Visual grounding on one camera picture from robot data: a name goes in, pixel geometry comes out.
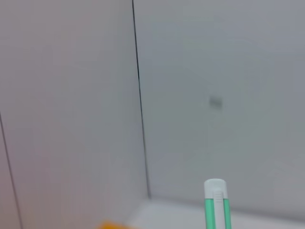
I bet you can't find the yellow plastic bin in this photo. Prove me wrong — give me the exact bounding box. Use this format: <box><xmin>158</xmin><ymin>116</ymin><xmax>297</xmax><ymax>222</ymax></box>
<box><xmin>97</xmin><ymin>220</ymin><xmax>134</xmax><ymax>229</ymax></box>

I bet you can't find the mint green white pen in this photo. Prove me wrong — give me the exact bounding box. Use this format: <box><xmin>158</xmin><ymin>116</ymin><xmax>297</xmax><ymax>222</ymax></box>
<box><xmin>203</xmin><ymin>178</ymin><xmax>232</xmax><ymax>229</ymax></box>

